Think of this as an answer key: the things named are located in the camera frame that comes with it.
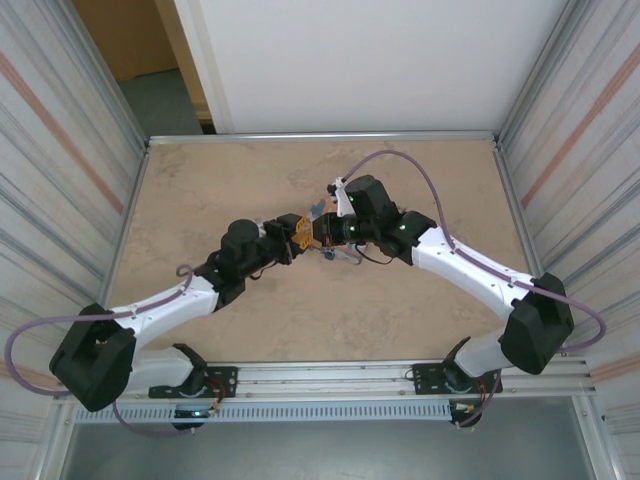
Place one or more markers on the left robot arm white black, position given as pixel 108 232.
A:
pixel 165 300

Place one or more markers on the aluminium mounting rail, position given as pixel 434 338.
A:
pixel 325 377

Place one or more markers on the brown cardboard box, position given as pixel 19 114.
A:
pixel 125 35

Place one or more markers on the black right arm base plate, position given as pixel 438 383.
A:
pixel 425 377

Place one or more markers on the aluminium table frame bar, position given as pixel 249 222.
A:
pixel 325 137

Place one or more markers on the orange box with LOVE print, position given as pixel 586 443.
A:
pixel 318 206

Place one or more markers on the white door panel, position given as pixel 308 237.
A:
pixel 200 60

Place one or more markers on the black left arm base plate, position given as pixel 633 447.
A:
pixel 222 380

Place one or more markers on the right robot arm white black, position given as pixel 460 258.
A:
pixel 465 270

